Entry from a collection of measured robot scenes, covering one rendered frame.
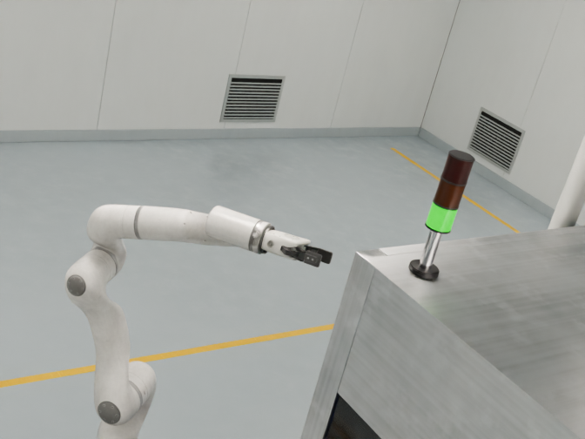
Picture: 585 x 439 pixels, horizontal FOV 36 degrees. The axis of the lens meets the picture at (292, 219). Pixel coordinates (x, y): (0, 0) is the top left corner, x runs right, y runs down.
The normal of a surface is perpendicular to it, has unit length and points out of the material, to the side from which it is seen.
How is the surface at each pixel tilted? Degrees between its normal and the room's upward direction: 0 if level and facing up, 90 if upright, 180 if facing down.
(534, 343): 0
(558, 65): 90
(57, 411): 0
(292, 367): 0
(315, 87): 90
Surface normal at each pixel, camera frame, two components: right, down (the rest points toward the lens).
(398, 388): -0.81, 0.07
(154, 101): 0.55, 0.47
